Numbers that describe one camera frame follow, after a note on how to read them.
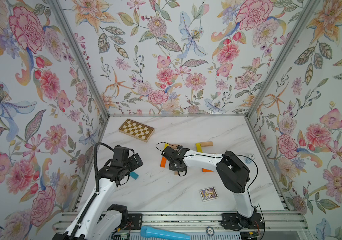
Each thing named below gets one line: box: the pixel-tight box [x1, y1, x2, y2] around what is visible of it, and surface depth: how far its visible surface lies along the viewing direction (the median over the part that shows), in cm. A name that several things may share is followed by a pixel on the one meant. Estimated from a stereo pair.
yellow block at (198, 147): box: [196, 143, 203, 153], surface depth 103 cm
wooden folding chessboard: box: [118, 118, 155, 143], surface depth 111 cm
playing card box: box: [199, 186, 219, 202], surface depth 83 cm
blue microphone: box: [140, 226, 191, 240], surface depth 71 cm
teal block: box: [129, 171, 139, 180], surface depth 90 cm
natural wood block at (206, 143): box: [199, 141, 214, 147], surface depth 106 cm
